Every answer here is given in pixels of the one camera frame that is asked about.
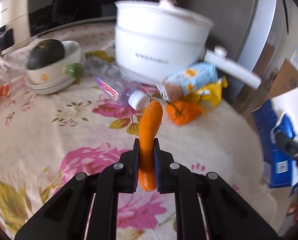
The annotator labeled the torn blue toothpaste box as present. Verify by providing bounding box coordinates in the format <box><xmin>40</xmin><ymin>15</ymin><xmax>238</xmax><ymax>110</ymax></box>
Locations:
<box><xmin>252</xmin><ymin>87</ymin><xmax>298</xmax><ymax>189</ymax></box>

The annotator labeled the long orange peel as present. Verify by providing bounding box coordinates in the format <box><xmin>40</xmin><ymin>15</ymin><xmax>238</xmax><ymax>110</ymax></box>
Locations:
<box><xmin>139</xmin><ymin>100</ymin><xmax>163</xmax><ymax>192</ymax></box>

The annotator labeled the cream kitchen appliance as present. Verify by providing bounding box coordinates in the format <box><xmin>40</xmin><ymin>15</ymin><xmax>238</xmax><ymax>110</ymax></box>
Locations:
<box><xmin>0</xmin><ymin>0</ymin><xmax>31</xmax><ymax>58</ymax></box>

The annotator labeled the upper cardboard box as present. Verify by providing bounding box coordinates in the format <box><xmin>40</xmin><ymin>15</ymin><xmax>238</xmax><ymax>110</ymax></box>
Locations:
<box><xmin>264</xmin><ymin>60</ymin><xmax>298</xmax><ymax>100</ymax></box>

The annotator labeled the floral tablecloth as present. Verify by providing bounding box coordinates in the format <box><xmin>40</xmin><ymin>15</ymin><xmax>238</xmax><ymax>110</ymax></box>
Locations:
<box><xmin>0</xmin><ymin>23</ymin><xmax>279</xmax><ymax>240</ymax></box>

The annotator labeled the yellow snack wrapper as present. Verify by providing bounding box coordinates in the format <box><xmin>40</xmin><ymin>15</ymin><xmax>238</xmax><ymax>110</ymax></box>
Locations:
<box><xmin>185</xmin><ymin>77</ymin><xmax>228</xmax><ymax>108</ymax></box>

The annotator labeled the orange peel piece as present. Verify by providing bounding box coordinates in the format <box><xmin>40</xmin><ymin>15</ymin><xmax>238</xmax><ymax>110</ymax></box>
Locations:
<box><xmin>166</xmin><ymin>101</ymin><xmax>207</xmax><ymax>126</ymax></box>

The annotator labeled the light blue snack packet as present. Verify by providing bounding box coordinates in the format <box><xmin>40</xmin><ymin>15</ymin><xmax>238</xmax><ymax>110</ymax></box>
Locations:
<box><xmin>156</xmin><ymin>62</ymin><xmax>218</xmax><ymax>102</ymax></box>

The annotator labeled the white plate under bowl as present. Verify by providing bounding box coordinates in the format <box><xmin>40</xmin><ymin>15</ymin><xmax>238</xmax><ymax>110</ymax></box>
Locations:
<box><xmin>25</xmin><ymin>55</ymin><xmax>86</xmax><ymax>95</ymax></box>

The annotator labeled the clear plastic bottle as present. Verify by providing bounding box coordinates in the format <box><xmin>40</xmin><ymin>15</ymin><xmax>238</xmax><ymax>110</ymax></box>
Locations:
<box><xmin>83</xmin><ymin>56</ymin><xmax>149</xmax><ymax>111</ymax></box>

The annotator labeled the grey refrigerator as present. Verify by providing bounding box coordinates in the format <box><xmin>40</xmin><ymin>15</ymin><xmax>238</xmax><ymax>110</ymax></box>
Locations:
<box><xmin>163</xmin><ymin>0</ymin><xmax>291</xmax><ymax>106</ymax></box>

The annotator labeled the dark green squash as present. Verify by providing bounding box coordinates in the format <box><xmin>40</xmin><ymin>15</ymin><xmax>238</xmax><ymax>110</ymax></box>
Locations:
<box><xmin>26</xmin><ymin>39</ymin><xmax>65</xmax><ymax>70</ymax></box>

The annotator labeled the white electric cooking pot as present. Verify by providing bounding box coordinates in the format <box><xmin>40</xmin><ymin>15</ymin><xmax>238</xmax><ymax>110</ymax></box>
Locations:
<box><xmin>115</xmin><ymin>0</ymin><xmax>261</xmax><ymax>89</ymax></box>

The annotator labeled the white bowl with green handle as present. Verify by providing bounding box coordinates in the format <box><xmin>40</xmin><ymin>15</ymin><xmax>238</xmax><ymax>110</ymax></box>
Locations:
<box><xmin>27</xmin><ymin>41</ymin><xmax>83</xmax><ymax>86</ymax></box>

